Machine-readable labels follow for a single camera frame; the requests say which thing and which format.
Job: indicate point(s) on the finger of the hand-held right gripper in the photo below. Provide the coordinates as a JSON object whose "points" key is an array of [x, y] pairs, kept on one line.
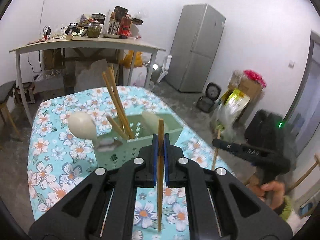
{"points": [[225, 145], [235, 150]]}

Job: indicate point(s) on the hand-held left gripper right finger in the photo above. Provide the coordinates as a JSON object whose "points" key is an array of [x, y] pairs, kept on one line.
{"points": [[167, 160]]}

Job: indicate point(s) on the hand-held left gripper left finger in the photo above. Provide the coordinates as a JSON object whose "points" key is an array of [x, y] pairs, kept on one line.
{"points": [[154, 160]]}

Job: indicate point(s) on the cream plastic spoon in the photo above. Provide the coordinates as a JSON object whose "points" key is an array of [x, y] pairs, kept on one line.
{"points": [[149, 120]]}

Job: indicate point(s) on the green plastic utensil holder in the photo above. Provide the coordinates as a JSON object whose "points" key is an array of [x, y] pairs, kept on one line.
{"points": [[110, 155]]}

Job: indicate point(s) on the large white plastic spoon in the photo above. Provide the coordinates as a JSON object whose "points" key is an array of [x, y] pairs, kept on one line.
{"points": [[80, 126]]}

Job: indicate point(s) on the person's right hand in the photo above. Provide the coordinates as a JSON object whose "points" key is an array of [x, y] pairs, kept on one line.
{"points": [[275, 192]]}

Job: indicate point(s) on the clear bag of vegetables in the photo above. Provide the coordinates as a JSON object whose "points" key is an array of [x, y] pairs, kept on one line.
{"points": [[225, 120]]}

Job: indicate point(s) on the black bin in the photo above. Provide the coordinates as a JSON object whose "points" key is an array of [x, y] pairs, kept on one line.
{"points": [[255, 125]]}

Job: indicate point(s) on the yellow rice bag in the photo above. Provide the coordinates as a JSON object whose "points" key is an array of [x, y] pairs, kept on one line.
{"points": [[237, 100]]}

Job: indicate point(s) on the black rice cooker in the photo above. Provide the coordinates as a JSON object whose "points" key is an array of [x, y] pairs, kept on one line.
{"points": [[208, 97]]}

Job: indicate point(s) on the large cardboard box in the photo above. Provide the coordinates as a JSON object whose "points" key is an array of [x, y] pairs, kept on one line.
{"points": [[250, 88]]}

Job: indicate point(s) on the grey door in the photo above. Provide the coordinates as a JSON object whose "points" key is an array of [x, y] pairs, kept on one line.
{"points": [[307, 92]]}

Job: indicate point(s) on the white pink plastic bag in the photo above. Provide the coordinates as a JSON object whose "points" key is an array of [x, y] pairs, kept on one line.
{"points": [[140, 80]]}

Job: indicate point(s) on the green sack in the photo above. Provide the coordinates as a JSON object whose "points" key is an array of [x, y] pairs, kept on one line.
{"points": [[156, 73]]}

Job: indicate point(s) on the white plastic panel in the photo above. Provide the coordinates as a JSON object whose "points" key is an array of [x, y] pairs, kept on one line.
{"points": [[166, 67]]}

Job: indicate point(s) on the silver refrigerator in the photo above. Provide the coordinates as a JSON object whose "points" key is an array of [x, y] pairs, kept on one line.
{"points": [[195, 50]]}

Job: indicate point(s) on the white sack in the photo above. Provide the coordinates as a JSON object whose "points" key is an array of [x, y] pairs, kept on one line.
{"points": [[95, 75]]}

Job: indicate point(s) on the orange plastic bag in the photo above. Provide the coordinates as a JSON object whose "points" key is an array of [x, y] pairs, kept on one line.
{"points": [[131, 58]]}

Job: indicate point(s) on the blue floral quilt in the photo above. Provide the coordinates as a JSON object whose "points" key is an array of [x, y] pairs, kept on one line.
{"points": [[50, 155]]}

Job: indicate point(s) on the red label oil bottle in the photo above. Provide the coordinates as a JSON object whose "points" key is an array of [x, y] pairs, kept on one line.
{"points": [[124, 27]]}

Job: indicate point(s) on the container of small items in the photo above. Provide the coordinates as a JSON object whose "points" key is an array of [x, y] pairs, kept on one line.
{"points": [[113, 28]]}

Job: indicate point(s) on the glass jar of pickles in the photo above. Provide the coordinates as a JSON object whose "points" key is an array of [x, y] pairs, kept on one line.
{"points": [[94, 31]]}

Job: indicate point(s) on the crumpled clear plastic bag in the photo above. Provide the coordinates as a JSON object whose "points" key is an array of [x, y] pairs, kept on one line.
{"points": [[138, 18]]}

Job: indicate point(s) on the brown cardboard box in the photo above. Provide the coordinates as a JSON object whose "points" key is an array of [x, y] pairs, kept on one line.
{"points": [[52, 58]]}

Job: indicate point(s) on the small wooden stool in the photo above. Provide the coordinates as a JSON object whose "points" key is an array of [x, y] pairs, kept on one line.
{"points": [[25, 92]]}

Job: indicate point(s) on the tape roll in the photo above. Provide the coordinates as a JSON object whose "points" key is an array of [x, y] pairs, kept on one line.
{"points": [[70, 37]]}

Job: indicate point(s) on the dark printed box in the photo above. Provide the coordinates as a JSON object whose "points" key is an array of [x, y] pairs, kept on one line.
{"points": [[121, 11]]}

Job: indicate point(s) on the black power tool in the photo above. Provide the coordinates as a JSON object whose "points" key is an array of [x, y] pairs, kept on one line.
{"points": [[72, 29]]}

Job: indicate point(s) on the purple snack bag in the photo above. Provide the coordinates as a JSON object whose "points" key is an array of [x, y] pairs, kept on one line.
{"points": [[83, 21]]}

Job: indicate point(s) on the wooden chair black seat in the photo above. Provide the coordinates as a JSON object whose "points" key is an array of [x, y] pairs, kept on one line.
{"points": [[6, 90]]}

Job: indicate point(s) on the black charger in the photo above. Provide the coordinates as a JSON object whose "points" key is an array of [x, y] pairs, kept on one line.
{"points": [[47, 32]]}

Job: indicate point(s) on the white wall switch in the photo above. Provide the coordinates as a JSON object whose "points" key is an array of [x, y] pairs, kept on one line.
{"points": [[290, 63]]}

